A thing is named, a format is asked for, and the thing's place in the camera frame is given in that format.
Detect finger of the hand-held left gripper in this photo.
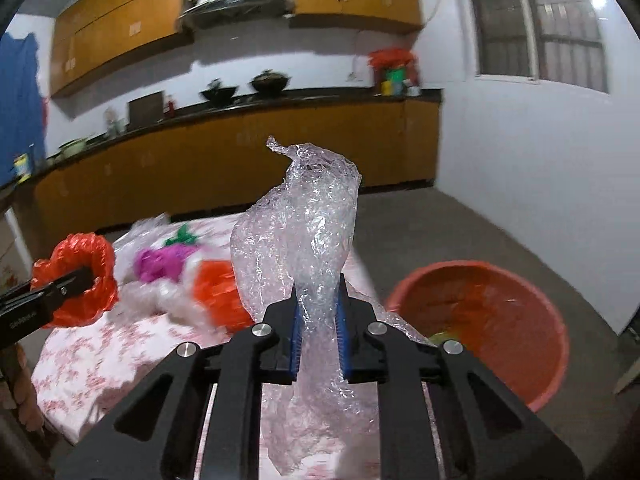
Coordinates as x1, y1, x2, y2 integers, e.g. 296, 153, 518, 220
31, 266, 97, 312

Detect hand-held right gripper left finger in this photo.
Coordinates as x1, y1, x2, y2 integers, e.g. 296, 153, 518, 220
54, 285, 302, 480

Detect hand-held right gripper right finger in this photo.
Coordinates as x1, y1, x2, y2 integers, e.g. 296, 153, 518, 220
338, 274, 585, 480

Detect red plastic bag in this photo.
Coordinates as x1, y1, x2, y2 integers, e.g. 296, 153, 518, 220
31, 232, 119, 329

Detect orange plastic bag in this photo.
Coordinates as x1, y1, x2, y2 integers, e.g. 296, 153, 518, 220
192, 259, 257, 333

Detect small clear plastic bag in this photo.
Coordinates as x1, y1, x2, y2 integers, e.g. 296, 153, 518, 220
114, 214, 173, 261

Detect purple plastic bag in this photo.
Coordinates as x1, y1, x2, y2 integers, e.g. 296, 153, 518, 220
132, 245, 190, 284

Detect long clear plastic bag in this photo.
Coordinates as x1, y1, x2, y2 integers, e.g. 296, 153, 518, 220
116, 280, 217, 335

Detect green plastic bag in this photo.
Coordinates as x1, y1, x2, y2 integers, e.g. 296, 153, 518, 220
162, 224, 199, 249

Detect orange plastic basin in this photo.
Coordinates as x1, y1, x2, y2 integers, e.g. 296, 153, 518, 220
384, 260, 571, 414

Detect brown wooden chair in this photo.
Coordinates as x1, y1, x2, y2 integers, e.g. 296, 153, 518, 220
0, 345, 43, 433

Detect floral tablecloth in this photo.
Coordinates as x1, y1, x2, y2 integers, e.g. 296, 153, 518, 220
31, 212, 436, 480

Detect green enamel pot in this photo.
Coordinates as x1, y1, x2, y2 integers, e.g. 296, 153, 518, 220
59, 139, 91, 160

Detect clear bottle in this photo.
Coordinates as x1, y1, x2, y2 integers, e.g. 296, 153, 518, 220
104, 106, 127, 137

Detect blue hanging cloth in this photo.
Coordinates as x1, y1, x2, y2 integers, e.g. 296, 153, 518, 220
0, 32, 47, 187

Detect yellow lower kitchen cabinets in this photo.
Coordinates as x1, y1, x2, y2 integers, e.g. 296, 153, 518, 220
30, 100, 443, 235

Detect yellow kitchen cabinets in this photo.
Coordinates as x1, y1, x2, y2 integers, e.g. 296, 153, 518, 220
30, 100, 443, 235
50, 0, 426, 97

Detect brown cutting board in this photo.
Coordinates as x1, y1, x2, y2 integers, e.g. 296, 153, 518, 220
127, 91, 166, 126

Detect black kitchen countertop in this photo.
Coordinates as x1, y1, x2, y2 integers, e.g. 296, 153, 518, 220
0, 87, 443, 196

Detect black wok with lid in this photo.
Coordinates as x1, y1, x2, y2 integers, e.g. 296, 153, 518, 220
250, 70, 293, 96

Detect yellow upper kitchen cabinets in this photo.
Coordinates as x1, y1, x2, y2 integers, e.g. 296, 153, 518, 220
50, 0, 426, 97

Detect red bag on jars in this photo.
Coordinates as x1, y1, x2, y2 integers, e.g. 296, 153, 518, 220
368, 48, 419, 75

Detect barred window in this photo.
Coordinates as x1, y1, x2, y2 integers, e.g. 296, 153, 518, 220
467, 0, 612, 94

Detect black wok with handle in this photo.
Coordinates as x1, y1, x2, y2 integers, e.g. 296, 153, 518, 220
200, 80, 239, 107

